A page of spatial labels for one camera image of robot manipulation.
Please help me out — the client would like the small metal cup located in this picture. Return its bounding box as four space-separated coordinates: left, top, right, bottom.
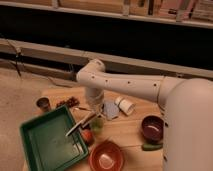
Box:
36 97 51 113

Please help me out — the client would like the wooden board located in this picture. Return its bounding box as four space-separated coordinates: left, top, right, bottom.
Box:
22 84 165 171

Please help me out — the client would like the dark red grapes toy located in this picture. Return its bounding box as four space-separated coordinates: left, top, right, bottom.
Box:
56 96 80 108

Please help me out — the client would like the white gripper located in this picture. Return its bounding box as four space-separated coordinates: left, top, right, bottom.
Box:
85 87 104 116

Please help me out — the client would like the red plastic bowl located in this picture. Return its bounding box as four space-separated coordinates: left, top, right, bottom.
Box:
88 141 124 171

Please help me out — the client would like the small metal utensil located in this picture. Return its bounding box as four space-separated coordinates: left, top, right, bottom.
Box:
73 107 91 111

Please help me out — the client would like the small green cup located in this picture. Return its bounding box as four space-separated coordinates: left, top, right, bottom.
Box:
90 117 104 134

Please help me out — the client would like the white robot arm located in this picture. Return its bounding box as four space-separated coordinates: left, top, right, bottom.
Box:
77 59 213 171

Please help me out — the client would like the green plastic tray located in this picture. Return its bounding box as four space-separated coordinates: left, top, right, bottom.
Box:
20 105 89 171

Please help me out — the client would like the grey blue cloth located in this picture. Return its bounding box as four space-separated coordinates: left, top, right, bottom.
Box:
103 100 119 120

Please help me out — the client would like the purple bowl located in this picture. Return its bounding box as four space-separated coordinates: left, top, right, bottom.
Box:
141 115 164 142

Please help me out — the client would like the orange toy fruit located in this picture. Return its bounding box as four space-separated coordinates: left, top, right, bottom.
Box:
81 129 94 144

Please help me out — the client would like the green cucumber toy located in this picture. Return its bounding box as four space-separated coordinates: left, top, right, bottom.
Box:
142 143 163 151

